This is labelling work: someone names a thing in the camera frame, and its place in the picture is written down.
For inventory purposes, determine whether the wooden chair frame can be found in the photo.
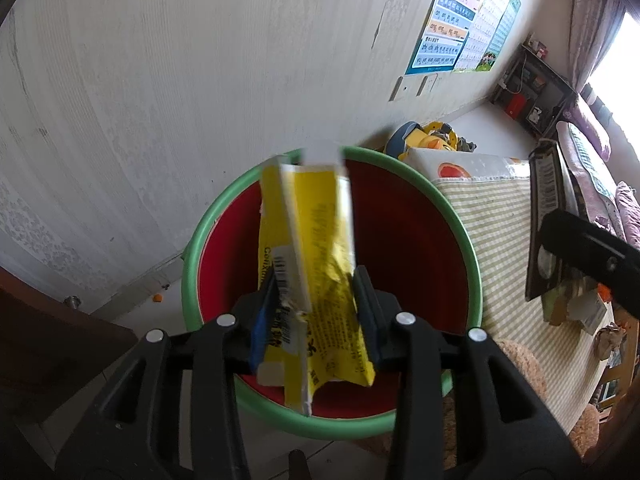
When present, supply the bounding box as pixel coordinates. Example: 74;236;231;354
595;305;640;413

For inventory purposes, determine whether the dark wooden furniture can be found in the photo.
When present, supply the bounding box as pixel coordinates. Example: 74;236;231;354
0;267;138;480

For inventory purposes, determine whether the black packet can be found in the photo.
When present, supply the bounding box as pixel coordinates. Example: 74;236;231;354
524;141;583;303

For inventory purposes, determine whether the white storage bin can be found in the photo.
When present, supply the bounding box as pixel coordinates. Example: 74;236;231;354
400;147;532;183

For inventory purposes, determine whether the white chart wall poster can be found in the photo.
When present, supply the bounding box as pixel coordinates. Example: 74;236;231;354
452;0;516;73

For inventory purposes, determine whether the green striped table cloth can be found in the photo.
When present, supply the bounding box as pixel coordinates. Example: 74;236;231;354
432;165;618;433

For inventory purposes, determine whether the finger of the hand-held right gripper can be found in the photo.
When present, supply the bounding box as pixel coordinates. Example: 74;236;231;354
540;209;640;318

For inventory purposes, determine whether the dark shelf desk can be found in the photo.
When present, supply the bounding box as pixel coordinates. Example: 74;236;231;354
487;42;576;138

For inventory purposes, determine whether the pale patterned curtain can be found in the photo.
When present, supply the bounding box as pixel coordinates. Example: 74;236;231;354
567;0;626;93

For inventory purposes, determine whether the yellow wrapper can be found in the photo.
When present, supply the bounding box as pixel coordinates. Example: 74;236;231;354
255;141;377;417

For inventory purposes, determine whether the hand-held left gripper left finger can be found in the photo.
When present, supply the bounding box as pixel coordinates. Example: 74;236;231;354
57;267;280;480

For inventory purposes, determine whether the crumpled brown foil bag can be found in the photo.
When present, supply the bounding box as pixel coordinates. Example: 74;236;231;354
597;322;628;361

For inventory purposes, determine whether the pink pillow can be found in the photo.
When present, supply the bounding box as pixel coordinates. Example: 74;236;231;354
575;92;613;161

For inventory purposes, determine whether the blue alphabet wall poster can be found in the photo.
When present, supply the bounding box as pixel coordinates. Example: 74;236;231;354
404;0;488;76

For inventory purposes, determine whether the red bin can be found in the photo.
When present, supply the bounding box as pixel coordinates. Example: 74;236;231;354
504;92;528;120

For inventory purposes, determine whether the pink quilt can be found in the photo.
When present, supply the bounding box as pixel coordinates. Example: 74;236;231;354
615;180;640;251

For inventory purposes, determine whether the plaid patchwork blanket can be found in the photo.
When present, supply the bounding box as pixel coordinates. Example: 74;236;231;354
555;120;616;231

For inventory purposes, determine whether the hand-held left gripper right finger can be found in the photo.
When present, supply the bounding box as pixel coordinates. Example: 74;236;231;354
351;265;583;480

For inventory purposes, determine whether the blue toy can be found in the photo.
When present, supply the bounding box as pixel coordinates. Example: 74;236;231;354
386;121;421;161

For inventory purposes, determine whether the green bucket with red inside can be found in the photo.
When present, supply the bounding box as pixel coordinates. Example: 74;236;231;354
181;146;483;442

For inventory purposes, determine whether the green chart wall poster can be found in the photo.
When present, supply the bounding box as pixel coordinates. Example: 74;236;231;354
472;0;522;73

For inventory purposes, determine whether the yellow toy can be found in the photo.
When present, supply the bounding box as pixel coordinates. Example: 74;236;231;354
410;120;458;153

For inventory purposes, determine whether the person's fuzzy peach clothing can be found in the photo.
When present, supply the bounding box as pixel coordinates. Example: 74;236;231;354
569;404;608;456
492;337;550;413

